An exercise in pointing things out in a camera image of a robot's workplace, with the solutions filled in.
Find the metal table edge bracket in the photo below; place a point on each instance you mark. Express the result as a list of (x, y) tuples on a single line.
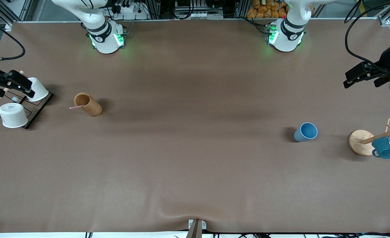
[(196, 228)]

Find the teal mug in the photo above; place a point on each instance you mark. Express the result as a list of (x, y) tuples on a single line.
[(385, 147)]

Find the bamboo chopstick holder cup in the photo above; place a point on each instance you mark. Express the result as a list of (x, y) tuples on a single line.
[(92, 107)]

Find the wooden mug tree stand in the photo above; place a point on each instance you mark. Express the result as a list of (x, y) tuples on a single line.
[(360, 142)]

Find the blue cup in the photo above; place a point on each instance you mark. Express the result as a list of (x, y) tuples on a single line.
[(303, 134)]

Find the white power strip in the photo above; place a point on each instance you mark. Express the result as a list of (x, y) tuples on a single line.
[(128, 10)]

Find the pink chopstick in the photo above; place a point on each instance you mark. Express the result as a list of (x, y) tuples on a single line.
[(77, 106)]

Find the white paper cup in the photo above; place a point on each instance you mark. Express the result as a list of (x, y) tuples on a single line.
[(39, 90), (13, 115)]

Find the bag of orange fruit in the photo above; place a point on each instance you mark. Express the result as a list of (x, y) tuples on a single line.
[(267, 10)]

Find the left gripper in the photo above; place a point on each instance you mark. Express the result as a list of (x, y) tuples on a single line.
[(385, 63)]

